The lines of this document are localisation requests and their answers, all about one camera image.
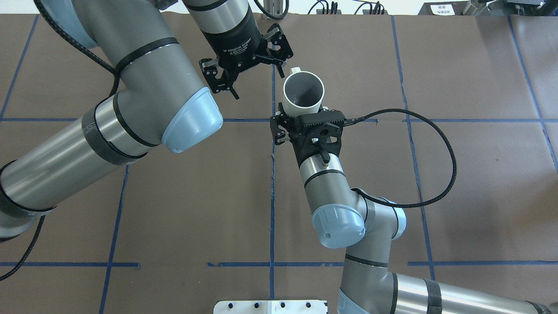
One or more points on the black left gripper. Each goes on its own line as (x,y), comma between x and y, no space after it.
(232,43)

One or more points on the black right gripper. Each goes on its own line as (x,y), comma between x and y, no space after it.
(281,129)

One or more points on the white mug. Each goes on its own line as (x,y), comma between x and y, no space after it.
(303,93)

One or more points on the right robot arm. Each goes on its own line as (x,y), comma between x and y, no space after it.
(346,217)

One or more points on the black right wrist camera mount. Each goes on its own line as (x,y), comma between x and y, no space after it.
(317,134)

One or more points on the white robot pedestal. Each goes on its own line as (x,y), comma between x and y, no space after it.
(271,307)

